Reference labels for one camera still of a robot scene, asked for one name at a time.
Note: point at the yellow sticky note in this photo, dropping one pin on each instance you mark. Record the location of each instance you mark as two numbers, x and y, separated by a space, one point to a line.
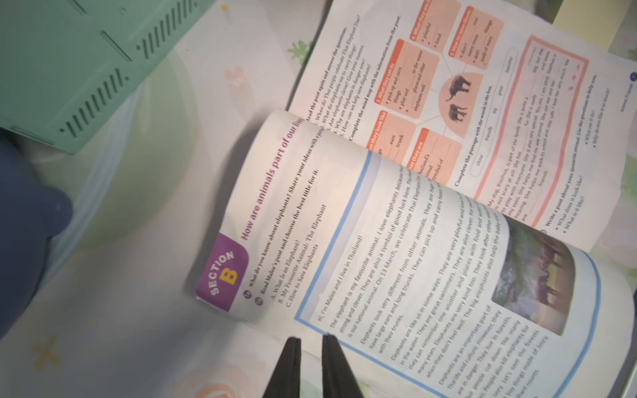
604 17

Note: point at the purple trash bin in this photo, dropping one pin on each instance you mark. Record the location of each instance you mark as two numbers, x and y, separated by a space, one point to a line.
31 214

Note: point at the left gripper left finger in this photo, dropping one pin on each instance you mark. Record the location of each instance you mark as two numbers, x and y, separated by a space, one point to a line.
285 379

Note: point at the green file organizer rack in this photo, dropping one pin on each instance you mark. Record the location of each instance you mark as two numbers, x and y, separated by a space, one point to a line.
67 66

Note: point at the English textbook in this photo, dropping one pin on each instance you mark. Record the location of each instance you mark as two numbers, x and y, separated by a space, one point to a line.
430 198

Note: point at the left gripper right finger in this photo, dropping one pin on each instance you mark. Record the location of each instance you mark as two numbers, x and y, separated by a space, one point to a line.
337 375

